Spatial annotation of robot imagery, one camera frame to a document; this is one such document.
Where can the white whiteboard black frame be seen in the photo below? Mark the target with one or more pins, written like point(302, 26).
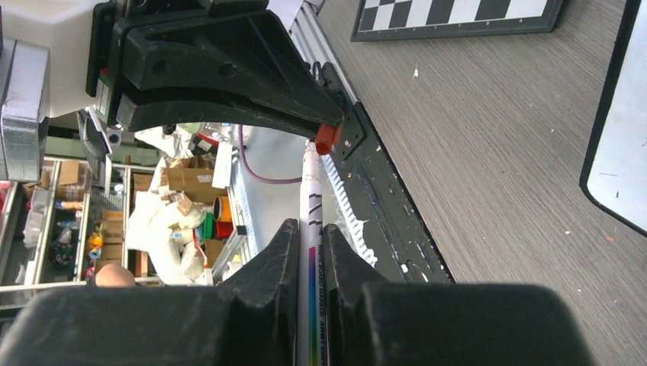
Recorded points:
point(613, 176)

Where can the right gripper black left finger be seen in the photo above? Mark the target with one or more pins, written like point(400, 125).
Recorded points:
point(249, 319)

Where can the red white marker pen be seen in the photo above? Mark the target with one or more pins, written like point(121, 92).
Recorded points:
point(310, 347)

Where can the slotted cable duct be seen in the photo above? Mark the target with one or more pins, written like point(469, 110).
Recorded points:
point(352, 228)

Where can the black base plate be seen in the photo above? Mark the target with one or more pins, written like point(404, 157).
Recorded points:
point(395, 230)

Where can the black white chessboard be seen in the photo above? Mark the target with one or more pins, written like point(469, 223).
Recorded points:
point(432, 19)

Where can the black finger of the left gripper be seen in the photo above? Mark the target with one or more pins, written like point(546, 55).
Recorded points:
point(188, 67)

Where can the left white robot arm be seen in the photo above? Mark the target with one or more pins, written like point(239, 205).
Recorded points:
point(64, 27)

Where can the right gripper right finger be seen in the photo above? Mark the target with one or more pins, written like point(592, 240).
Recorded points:
point(374, 321)

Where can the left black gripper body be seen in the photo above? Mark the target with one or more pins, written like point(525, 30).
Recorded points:
point(105, 82)

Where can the cluttered storage shelf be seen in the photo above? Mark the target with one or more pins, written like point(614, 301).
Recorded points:
point(28, 232)

